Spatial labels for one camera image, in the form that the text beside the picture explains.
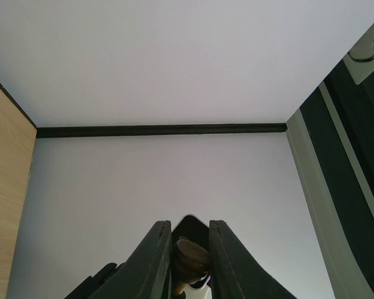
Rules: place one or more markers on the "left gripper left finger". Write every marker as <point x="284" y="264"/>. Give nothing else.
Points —
<point x="145" y="274"/>

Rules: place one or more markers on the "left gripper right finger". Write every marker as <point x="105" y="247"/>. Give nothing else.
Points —
<point x="234" y="271"/>

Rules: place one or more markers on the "dark pawn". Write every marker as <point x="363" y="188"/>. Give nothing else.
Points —
<point x="190" y="264"/>

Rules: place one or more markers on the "black frame top bar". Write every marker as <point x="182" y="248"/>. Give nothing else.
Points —
<point x="158" y="130"/>

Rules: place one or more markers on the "black frame post front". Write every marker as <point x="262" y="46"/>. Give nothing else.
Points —
<point x="339" y="117"/>

